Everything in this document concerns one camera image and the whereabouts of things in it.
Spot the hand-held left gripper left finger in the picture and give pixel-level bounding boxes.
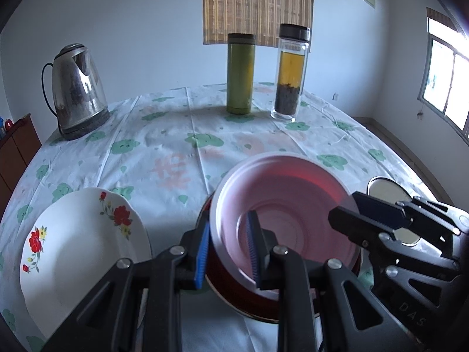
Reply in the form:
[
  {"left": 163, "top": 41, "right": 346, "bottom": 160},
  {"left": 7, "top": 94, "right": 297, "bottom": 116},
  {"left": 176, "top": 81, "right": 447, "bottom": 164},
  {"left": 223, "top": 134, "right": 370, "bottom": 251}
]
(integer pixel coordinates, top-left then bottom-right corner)
[{"left": 40, "top": 222, "right": 212, "bottom": 352}]

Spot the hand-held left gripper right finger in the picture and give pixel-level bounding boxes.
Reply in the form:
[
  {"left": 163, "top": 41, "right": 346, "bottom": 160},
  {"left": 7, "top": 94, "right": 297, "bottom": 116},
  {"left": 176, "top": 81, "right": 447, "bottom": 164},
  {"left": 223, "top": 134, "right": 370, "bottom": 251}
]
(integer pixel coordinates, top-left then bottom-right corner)
[{"left": 246, "top": 210, "right": 418, "bottom": 352}]

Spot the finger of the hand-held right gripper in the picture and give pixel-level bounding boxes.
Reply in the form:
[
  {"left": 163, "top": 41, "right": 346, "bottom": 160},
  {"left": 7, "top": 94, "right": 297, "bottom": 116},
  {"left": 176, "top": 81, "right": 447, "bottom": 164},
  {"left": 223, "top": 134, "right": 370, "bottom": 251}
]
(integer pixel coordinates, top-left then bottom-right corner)
[
  {"left": 352, "top": 191, "right": 463, "bottom": 236},
  {"left": 328, "top": 205, "right": 460, "bottom": 270}
]

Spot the red bowl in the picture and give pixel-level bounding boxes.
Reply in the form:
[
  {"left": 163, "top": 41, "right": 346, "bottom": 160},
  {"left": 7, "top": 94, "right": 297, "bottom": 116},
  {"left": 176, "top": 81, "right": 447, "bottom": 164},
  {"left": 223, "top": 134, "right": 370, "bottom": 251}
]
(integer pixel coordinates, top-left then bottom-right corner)
[{"left": 196, "top": 198, "right": 363, "bottom": 324}]

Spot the pink bowl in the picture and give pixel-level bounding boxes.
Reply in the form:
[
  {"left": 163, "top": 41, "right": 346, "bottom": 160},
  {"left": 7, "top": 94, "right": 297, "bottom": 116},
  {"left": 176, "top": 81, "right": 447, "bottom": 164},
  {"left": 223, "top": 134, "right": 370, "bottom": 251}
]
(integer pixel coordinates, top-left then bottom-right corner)
[{"left": 210, "top": 151, "right": 361, "bottom": 291}]

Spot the white plate with red flowers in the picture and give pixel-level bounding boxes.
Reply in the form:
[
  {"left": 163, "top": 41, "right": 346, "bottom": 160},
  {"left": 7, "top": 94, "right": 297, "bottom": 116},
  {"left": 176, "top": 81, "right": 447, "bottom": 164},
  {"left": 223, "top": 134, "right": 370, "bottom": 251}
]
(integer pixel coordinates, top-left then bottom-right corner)
[{"left": 19, "top": 187, "right": 152, "bottom": 340}]

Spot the small round metal lid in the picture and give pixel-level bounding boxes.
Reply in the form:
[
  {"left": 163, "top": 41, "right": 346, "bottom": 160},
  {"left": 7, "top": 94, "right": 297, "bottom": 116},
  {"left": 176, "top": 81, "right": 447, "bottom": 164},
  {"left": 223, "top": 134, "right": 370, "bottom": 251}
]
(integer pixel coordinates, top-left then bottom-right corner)
[{"left": 367, "top": 176, "right": 422, "bottom": 246}]

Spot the green patterned plastic tablecloth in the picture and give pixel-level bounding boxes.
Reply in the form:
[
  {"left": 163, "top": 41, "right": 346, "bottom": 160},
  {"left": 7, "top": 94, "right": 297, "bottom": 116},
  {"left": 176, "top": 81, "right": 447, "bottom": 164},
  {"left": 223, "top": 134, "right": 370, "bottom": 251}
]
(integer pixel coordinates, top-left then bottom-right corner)
[{"left": 0, "top": 82, "right": 440, "bottom": 352}]

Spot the window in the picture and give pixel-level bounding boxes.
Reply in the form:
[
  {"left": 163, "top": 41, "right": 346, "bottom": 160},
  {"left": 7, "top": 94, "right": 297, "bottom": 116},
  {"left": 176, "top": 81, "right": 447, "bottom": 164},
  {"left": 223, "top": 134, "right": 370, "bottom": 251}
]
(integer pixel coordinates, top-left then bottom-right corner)
[{"left": 417, "top": 6, "right": 469, "bottom": 136}]

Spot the glass tea bottle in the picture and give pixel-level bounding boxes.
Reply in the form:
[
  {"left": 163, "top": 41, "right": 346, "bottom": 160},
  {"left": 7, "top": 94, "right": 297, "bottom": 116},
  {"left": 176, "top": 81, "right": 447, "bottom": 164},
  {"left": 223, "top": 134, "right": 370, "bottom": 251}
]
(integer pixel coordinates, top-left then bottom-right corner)
[{"left": 270, "top": 23, "right": 311, "bottom": 122}]

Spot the dark kettle base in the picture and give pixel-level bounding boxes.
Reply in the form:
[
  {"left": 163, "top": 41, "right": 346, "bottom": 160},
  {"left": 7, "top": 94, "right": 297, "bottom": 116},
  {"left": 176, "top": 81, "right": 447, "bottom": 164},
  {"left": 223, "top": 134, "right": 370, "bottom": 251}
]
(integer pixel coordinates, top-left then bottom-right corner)
[{"left": 57, "top": 108, "right": 111, "bottom": 141}]

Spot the green thermos bottle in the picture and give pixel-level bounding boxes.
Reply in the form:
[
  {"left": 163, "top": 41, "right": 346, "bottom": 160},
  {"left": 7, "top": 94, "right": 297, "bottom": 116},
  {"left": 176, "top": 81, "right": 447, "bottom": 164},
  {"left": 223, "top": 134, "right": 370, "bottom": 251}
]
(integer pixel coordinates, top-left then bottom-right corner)
[{"left": 226, "top": 33, "right": 256, "bottom": 115}]

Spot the stainless steel electric kettle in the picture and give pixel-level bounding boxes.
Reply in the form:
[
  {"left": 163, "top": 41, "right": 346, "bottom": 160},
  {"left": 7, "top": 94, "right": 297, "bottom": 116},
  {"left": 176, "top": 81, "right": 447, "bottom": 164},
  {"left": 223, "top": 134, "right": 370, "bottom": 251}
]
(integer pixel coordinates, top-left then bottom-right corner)
[{"left": 41, "top": 43, "right": 108, "bottom": 133}]

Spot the brown wooden cabinet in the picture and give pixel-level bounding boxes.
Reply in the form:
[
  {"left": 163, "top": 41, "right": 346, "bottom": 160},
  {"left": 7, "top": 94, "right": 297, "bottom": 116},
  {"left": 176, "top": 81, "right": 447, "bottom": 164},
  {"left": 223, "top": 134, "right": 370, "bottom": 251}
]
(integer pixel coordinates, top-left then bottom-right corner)
[{"left": 0, "top": 114, "right": 42, "bottom": 213}]

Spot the bamboo window blind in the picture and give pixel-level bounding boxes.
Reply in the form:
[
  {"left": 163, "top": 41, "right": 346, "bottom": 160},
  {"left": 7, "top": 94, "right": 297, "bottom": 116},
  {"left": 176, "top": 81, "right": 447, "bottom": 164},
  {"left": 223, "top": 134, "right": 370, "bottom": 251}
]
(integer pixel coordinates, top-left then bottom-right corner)
[{"left": 203, "top": 0, "right": 315, "bottom": 48}]

